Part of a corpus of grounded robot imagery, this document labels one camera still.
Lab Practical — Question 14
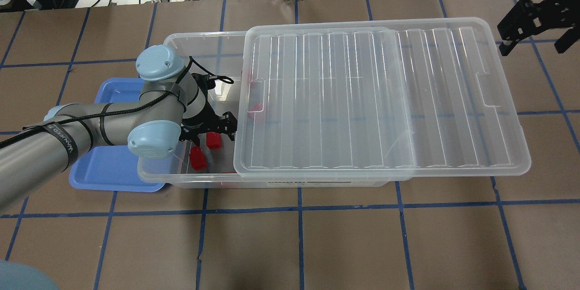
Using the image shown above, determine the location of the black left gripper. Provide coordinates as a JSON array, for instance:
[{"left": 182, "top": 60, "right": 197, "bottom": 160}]
[{"left": 179, "top": 73, "right": 237, "bottom": 142}]

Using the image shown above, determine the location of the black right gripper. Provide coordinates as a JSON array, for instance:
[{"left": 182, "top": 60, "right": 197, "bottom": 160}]
[{"left": 497, "top": 0, "right": 580, "bottom": 55}]

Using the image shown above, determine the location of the red block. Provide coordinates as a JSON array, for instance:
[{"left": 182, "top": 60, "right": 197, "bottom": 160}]
[
  {"left": 248, "top": 101, "right": 265, "bottom": 120},
  {"left": 188, "top": 145, "right": 208, "bottom": 171},
  {"left": 206, "top": 132, "right": 223, "bottom": 150}
]

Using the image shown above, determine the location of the clear plastic box lid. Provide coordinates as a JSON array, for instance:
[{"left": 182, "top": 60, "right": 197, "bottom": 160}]
[{"left": 233, "top": 17, "right": 531, "bottom": 182}]

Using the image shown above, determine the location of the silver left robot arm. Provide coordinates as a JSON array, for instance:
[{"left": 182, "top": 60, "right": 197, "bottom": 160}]
[{"left": 0, "top": 45, "right": 237, "bottom": 213}]

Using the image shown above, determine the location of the red block front edge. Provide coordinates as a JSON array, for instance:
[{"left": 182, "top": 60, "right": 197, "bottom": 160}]
[{"left": 217, "top": 181, "right": 239, "bottom": 189}]

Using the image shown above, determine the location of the clear plastic storage box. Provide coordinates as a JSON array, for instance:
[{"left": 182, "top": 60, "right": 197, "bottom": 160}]
[{"left": 137, "top": 27, "right": 417, "bottom": 188}]

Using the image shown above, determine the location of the blue plastic tray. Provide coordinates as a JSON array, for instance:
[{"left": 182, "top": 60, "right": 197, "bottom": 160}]
[{"left": 68, "top": 77, "right": 165, "bottom": 193}]

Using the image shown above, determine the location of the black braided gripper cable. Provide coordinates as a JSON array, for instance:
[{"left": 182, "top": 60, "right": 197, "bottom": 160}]
[{"left": 0, "top": 57, "right": 234, "bottom": 145}]

